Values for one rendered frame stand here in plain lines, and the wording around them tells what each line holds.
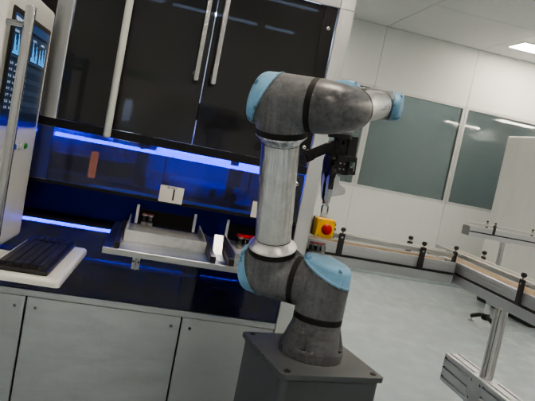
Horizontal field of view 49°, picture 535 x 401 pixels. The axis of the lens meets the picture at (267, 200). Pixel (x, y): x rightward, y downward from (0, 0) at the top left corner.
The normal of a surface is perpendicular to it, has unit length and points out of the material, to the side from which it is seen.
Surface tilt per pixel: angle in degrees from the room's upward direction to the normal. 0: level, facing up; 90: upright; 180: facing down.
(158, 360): 90
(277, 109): 111
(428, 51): 90
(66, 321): 90
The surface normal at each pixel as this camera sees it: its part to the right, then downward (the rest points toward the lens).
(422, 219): 0.18, 0.12
